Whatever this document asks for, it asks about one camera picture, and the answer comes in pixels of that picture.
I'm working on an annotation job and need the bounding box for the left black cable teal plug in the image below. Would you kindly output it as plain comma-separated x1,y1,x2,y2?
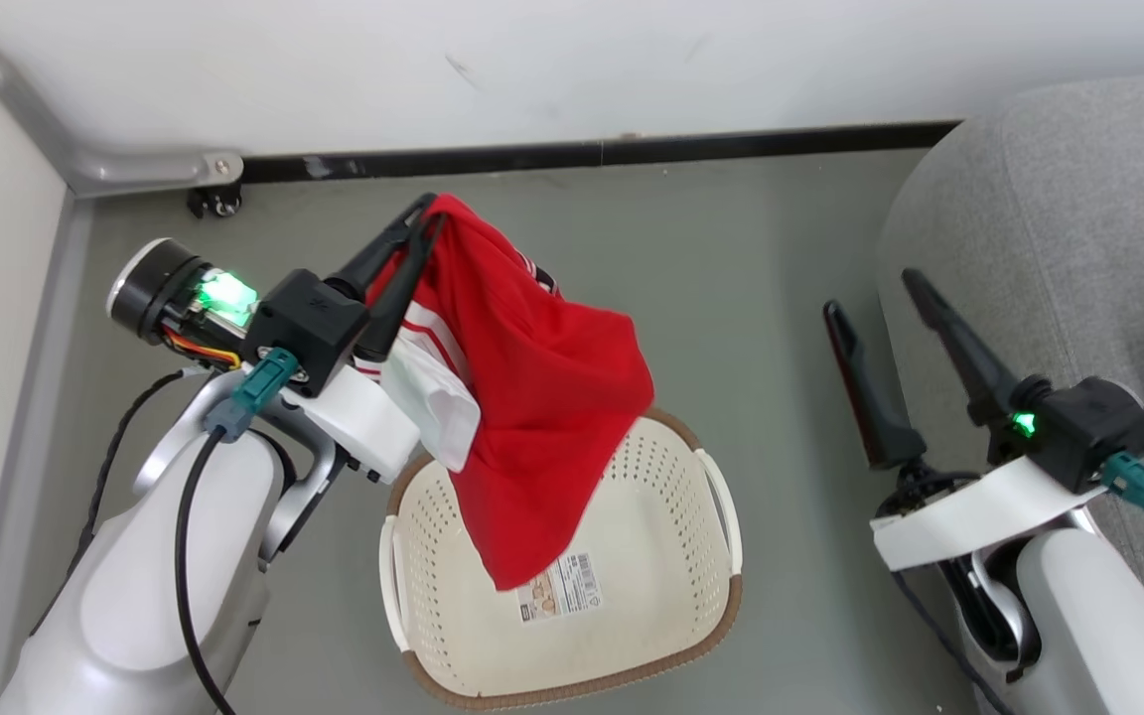
172,347,301,715

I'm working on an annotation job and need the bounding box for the cream perforated laundry basket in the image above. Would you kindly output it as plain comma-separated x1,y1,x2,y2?
378,404,745,712

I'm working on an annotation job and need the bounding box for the grey metal frame rail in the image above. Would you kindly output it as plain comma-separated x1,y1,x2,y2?
0,0,246,715

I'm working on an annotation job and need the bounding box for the black baseboard strip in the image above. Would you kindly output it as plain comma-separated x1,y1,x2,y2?
238,119,963,186

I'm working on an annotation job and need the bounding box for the black caster wheel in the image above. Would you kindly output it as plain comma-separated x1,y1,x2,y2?
185,183,244,220

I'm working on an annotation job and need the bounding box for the red shirt with white stripes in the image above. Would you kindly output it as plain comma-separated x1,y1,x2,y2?
349,193,656,593

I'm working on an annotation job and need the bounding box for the grey fabric sofa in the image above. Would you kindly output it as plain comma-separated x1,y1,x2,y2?
874,71,1144,668

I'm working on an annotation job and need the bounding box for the printed paper label sticker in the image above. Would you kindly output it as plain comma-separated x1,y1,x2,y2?
514,551,604,626

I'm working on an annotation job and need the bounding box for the right arm braided black cable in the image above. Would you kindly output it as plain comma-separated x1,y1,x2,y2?
888,570,1018,715

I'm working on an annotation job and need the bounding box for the arm braided black cable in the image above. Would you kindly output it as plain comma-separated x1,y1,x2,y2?
83,367,188,557
888,570,1018,715

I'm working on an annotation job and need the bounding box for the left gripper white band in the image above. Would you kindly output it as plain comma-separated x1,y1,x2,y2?
105,194,446,486

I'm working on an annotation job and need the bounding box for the left arm braided black cable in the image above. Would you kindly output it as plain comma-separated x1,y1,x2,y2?
83,367,188,557

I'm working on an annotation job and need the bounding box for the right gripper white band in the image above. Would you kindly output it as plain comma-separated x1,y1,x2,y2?
822,267,1111,574

